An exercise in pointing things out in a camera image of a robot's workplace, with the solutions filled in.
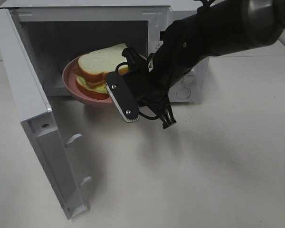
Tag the toast sandwich with lettuce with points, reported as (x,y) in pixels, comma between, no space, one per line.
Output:
(92,69)

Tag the white microwave door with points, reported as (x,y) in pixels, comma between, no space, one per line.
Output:
(36,114)

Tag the white warning label sticker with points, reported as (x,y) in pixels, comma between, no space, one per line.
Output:
(155,45)

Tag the round white door button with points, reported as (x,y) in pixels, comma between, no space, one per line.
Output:
(183,93)

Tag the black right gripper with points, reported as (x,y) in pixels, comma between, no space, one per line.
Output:
(146,91)

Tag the pink round plate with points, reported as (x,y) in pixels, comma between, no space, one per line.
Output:
(69,80)

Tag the white timer knob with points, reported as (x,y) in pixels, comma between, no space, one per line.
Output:
(189,80)

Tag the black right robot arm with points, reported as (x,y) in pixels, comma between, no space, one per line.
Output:
(216,29)

